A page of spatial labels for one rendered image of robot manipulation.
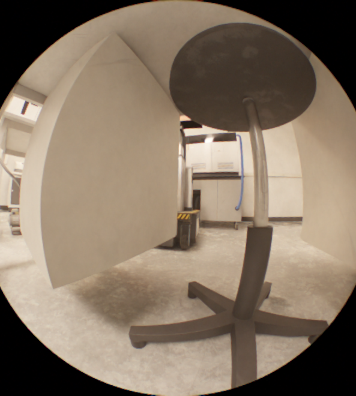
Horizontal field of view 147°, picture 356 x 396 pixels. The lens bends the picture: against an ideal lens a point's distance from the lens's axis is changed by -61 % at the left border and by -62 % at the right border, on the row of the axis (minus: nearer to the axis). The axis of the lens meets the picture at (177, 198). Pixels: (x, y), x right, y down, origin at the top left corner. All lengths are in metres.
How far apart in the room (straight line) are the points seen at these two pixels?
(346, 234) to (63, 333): 0.76
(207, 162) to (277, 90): 1.83
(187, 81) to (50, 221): 0.33
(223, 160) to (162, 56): 1.71
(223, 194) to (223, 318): 1.69
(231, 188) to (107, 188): 1.72
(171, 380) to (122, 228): 0.36
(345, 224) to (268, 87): 0.39
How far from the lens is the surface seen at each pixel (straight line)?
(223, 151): 2.10
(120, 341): 0.41
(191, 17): 0.55
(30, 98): 0.92
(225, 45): 0.26
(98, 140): 0.30
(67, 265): 0.27
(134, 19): 0.56
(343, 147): 0.48
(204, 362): 0.38
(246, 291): 0.29
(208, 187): 1.92
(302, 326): 0.40
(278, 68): 0.30
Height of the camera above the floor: 0.34
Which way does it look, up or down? 3 degrees up
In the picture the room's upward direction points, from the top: 2 degrees clockwise
